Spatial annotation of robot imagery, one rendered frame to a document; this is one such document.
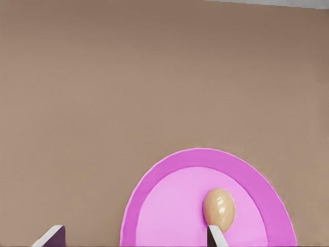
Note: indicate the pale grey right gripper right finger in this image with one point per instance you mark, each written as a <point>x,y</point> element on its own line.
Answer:
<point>215,236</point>

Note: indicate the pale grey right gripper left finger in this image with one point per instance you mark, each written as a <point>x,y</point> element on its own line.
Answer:
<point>52,236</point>

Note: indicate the tan egg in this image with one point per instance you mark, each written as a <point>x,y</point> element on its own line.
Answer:
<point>219,209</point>

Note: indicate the pink round plate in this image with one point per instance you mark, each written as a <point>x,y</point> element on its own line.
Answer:
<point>174,203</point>

